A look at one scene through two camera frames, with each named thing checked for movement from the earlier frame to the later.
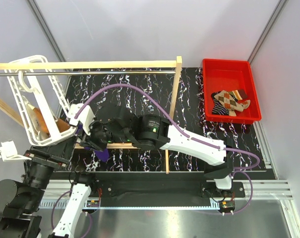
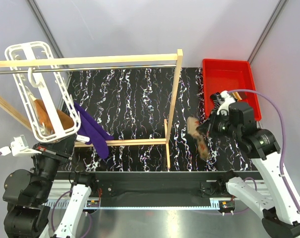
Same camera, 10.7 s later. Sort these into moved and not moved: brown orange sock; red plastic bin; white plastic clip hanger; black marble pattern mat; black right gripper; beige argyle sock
Moved: brown orange sock; beige argyle sock; black right gripper; white plastic clip hanger
Not moved: black marble pattern mat; red plastic bin
